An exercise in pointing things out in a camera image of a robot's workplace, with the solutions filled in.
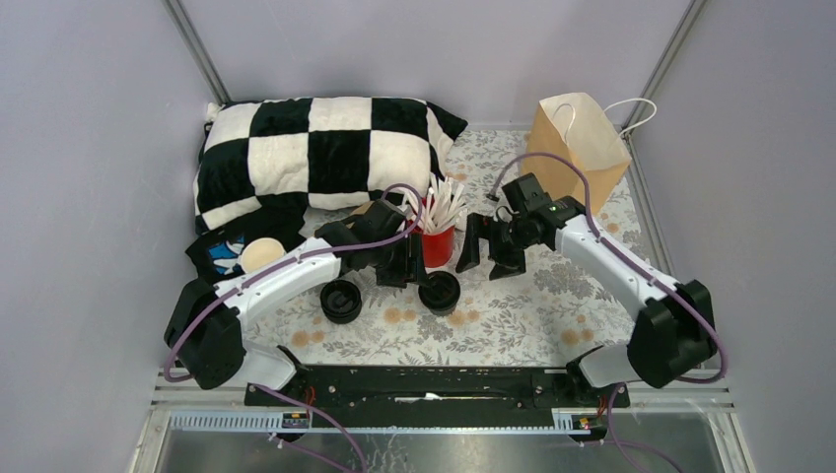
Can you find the black white checkered pillow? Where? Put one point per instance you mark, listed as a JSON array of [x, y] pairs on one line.
[[325, 153]]

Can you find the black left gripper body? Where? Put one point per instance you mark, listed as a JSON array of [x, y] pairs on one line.
[[397, 253]]

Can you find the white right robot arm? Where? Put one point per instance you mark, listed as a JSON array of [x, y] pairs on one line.
[[672, 321]]

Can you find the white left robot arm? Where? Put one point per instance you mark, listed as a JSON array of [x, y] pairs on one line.
[[205, 334]]

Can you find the stack of paper cups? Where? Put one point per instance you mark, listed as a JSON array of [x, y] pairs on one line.
[[260, 253]]

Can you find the red cup holder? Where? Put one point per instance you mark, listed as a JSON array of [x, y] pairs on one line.
[[438, 248]]

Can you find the black paper coffee cup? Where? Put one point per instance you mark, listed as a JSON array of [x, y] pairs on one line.
[[441, 309]]

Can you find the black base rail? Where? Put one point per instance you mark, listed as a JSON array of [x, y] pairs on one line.
[[444, 397]]

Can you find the brown cardboard cup carrier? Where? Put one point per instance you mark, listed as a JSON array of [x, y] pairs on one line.
[[362, 212]]

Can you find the black plastic cup lid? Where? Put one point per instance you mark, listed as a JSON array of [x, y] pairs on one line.
[[444, 288]]

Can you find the stack of black lids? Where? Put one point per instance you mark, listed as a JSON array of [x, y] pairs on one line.
[[340, 301]]

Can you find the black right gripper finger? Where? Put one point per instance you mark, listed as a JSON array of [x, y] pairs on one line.
[[469, 258], [508, 265]]

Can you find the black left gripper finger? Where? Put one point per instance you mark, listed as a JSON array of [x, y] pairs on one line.
[[393, 279], [421, 276]]

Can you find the floral table mat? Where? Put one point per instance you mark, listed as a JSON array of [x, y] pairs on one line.
[[545, 317]]

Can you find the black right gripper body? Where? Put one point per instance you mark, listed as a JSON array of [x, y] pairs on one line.
[[505, 236]]

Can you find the brown paper bag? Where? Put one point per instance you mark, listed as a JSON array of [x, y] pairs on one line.
[[576, 127]]

